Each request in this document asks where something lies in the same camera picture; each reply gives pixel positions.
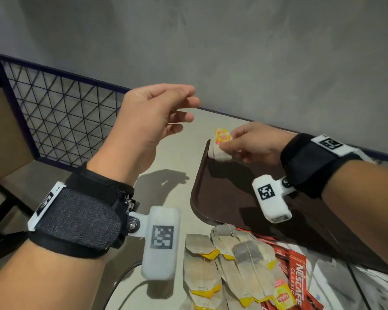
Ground person's left forearm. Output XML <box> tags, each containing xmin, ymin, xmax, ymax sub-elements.
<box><xmin>0</xmin><ymin>237</ymin><xmax>108</xmax><ymax>310</ymax></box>

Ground cardboard box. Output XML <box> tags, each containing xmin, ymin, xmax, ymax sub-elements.
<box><xmin>0</xmin><ymin>87</ymin><xmax>35</xmax><ymax>182</ymax></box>

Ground black right wrist band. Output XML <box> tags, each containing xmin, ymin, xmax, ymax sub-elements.
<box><xmin>279</xmin><ymin>133</ymin><xmax>376</xmax><ymax>199</ymax></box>

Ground pile of tea bags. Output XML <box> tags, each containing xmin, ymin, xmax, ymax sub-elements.
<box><xmin>179</xmin><ymin>223</ymin><xmax>297</xmax><ymax>310</ymax></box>

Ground black wrist band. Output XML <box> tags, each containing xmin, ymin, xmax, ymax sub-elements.
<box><xmin>279</xmin><ymin>133</ymin><xmax>376</xmax><ymax>199</ymax></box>
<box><xmin>27</xmin><ymin>163</ymin><xmax>140</xmax><ymax>259</ymax></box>

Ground person's left hand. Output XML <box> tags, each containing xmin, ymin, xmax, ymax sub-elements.
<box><xmin>85</xmin><ymin>83</ymin><xmax>201</xmax><ymax>186</ymax></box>

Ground black left wrist band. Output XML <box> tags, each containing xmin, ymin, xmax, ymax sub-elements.
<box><xmin>27</xmin><ymin>163</ymin><xmax>140</xmax><ymax>259</ymax></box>

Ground person's right forearm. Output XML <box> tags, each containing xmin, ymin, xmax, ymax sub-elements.
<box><xmin>321</xmin><ymin>159</ymin><xmax>388</xmax><ymax>276</ymax></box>

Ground red Nescafe coffee sachets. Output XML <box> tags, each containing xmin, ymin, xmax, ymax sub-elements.
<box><xmin>236</xmin><ymin>227</ymin><xmax>325</xmax><ymax>310</ymax></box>

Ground white sugar sachets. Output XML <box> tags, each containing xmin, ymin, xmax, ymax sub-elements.
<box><xmin>278</xmin><ymin>242</ymin><xmax>388</xmax><ymax>310</ymax></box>

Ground black right camera cable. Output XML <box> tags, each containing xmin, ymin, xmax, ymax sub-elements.
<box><xmin>346</xmin><ymin>263</ymin><xmax>366</xmax><ymax>310</ymax></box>

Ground white box with marker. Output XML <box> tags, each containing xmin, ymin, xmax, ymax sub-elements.
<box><xmin>128</xmin><ymin>205</ymin><xmax>183</xmax><ymax>282</ymax></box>

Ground person's right hand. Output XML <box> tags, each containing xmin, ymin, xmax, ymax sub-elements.
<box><xmin>219</xmin><ymin>121</ymin><xmax>297</xmax><ymax>166</ymax></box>

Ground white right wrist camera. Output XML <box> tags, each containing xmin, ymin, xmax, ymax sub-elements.
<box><xmin>251</xmin><ymin>174</ymin><xmax>297</xmax><ymax>223</ymax></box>

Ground black camera cable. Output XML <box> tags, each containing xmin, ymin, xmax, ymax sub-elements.
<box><xmin>102</xmin><ymin>261</ymin><xmax>143</xmax><ymax>310</ymax></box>
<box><xmin>346</xmin><ymin>263</ymin><xmax>366</xmax><ymax>310</ymax></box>

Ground black metal table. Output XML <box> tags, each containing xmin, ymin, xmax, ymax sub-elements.
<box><xmin>0</xmin><ymin>174</ymin><xmax>35</xmax><ymax>269</ymax></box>

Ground black left camera cable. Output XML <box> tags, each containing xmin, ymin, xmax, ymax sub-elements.
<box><xmin>102</xmin><ymin>261</ymin><xmax>143</xmax><ymax>310</ymax></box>

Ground brown plastic tray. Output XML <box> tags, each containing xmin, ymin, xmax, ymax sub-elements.
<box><xmin>190</xmin><ymin>138</ymin><xmax>388</xmax><ymax>279</ymax></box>

